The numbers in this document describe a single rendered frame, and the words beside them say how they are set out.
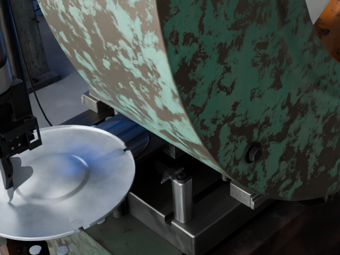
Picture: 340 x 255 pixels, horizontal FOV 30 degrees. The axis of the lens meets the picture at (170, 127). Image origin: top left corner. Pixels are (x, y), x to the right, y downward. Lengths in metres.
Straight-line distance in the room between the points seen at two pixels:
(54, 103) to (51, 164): 1.66
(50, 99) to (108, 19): 2.32
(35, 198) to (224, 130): 0.57
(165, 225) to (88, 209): 0.17
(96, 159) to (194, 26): 0.68
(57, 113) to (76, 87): 0.21
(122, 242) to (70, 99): 1.68
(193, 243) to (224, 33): 0.63
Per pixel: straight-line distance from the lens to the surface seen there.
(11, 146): 1.01
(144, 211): 1.17
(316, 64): 0.65
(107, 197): 1.06
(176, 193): 1.07
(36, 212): 1.06
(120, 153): 1.14
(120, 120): 1.24
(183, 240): 1.12
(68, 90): 2.87
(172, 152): 1.20
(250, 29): 0.54
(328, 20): 0.82
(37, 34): 2.88
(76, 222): 1.03
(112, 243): 1.17
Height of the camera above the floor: 1.48
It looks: 35 degrees down
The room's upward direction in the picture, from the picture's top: 4 degrees counter-clockwise
